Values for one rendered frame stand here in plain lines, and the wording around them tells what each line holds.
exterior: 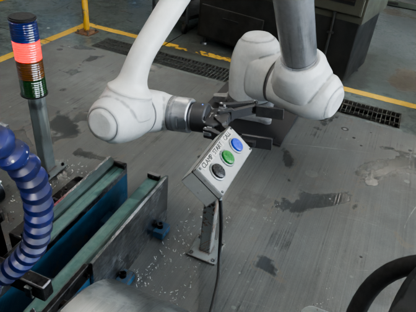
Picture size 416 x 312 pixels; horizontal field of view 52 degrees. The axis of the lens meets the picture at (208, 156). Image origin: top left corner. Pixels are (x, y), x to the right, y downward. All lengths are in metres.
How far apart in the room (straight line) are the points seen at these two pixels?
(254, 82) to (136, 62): 0.54
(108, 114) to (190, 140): 0.50
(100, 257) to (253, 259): 0.36
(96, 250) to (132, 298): 0.37
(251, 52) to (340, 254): 0.67
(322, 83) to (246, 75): 0.25
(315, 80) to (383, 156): 0.38
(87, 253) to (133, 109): 0.31
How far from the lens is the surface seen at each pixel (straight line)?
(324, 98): 1.28
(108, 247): 0.83
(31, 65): 1.07
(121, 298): 0.48
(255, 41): 1.38
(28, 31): 1.04
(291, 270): 1.00
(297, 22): 1.14
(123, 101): 0.93
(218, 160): 0.80
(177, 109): 1.05
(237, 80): 1.42
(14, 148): 0.30
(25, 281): 0.67
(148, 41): 0.95
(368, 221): 1.19
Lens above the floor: 1.53
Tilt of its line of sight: 35 degrees down
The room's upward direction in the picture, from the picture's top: 6 degrees clockwise
